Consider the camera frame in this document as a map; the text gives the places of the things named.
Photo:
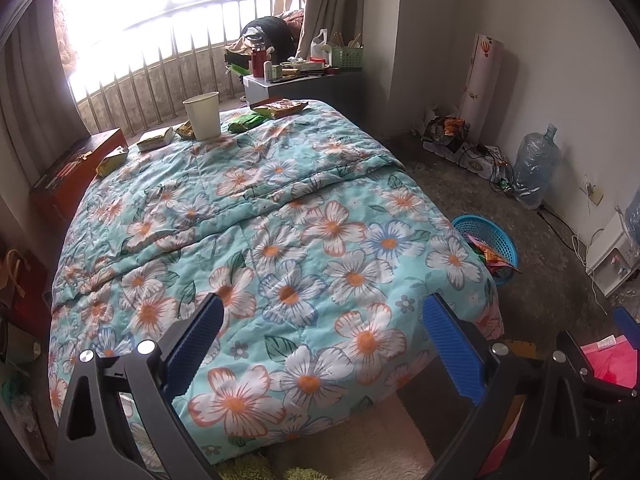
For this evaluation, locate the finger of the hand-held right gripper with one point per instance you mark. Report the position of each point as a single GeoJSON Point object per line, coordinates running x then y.
{"type": "Point", "coordinates": [627, 325]}
{"type": "Point", "coordinates": [590, 380]}

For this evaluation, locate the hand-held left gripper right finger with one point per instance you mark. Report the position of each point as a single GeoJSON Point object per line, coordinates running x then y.
{"type": "Point", "coordinates": [455, 350]}

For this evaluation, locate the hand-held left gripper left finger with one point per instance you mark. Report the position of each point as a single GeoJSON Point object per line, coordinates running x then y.
{"type": "Point", "coordinates": [192, 345]}

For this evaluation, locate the blue plastic basket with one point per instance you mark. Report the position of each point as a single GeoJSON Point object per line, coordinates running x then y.
{"type": "Point", "coordinates": [505, 245]}

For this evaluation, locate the clear plastic bag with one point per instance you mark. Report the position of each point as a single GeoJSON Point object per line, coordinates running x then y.
{"type": "Point", "coordinates": [625, 295]}

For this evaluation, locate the pink paper bag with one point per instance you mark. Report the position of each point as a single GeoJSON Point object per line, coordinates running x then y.
{"type": "Point", "coordinates": [615, 360]}

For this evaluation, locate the white water dispenser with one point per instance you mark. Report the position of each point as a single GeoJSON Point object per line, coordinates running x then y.
{"type": "Point", "coordinates": [612, 255]}

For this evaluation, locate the wrapped blue water jug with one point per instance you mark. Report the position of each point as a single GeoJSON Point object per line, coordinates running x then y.
{"type": "Point", "coordinates": [634, 225]}

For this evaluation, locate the green shaggy mat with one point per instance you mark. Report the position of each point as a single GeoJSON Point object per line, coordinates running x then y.
{"type": "Point", "coordinates": [260, 467]}

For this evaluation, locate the dark red paper bag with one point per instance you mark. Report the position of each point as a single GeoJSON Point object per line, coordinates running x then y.
{"type": "Point", "coordinates": [30, 270]}

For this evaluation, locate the floral blanket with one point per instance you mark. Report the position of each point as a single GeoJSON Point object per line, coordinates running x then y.
{"type": "Point", "coordinates": [300, 200]}

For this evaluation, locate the empty water jug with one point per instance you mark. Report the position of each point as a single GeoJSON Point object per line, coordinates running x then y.
{"type": "Point", "coordinates": [535, 165]}

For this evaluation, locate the white carton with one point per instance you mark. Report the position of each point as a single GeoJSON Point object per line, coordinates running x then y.
{"type": "Point", "coordinates": [475, 164]}

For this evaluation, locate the brown snack packet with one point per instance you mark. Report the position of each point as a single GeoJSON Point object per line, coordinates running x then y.
{"type": "Point", "coordinates": [111, 161]}

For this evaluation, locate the small tan snack packet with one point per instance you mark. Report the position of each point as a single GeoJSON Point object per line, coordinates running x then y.
{"type": "Point", "coordinates": [155, 140]}

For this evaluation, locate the red-brown wooden box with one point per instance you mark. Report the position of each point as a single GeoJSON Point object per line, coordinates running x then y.
{"type": "Point", "coordinates": [75, 170]}

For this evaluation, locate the small crumpled wrapper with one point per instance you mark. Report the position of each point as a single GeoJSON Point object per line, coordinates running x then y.
{"type": "Point", "coordinates": [184, 131]}

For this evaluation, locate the black snack bag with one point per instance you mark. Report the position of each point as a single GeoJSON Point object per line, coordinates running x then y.
{"type": "Point", "coordinates": [442, 132]}

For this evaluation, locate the white paper cup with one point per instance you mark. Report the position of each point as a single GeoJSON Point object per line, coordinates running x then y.
{"type": "Point", "coordinates": [202, 117]}

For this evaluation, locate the green snack packet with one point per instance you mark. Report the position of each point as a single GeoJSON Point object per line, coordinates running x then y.
{"type": "Point", "coordinates": [247, 122]}

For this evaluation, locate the white crumpled bag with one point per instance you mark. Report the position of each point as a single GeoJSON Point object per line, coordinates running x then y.
{"type": "Point", "coordinates": [432, 115]}

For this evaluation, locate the orange printed snack packet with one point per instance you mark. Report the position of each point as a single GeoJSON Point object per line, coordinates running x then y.
{"type": "Point", "coordinates": [280, 108]}

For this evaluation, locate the grey cabinet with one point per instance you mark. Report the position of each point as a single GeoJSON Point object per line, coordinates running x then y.
{"type": "Point", "coordinates": [310, 92]}

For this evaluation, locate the small white bottle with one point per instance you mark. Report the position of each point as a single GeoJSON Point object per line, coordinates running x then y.
{"type": "Point", "coordinates": [268, 72]}

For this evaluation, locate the red thermos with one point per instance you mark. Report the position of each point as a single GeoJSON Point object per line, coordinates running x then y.
{"type": "Point", "coordinates": [258, 62]}

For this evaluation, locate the beige curtain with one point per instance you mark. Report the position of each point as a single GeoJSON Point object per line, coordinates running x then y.
{"type": "Point", "coordinates": [345, 5]}
{"type": "Point", "coordinates": [35, 85]}

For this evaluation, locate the green plastic basket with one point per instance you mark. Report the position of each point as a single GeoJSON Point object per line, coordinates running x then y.
{"type": "Point", "coordinates": [346, 57]}

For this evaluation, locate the white plastic bag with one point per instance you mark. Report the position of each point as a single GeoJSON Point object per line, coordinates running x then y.
{"type": "Point", "coordinates": [319, 47]}

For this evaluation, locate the metal railing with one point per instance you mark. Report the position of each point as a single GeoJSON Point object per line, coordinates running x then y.
{"type": "Point", "coordinates": [220, 0]}

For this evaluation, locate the wall socket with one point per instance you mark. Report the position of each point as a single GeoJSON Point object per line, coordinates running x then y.
{"type": "Point", "coordinates": [595, 195]}

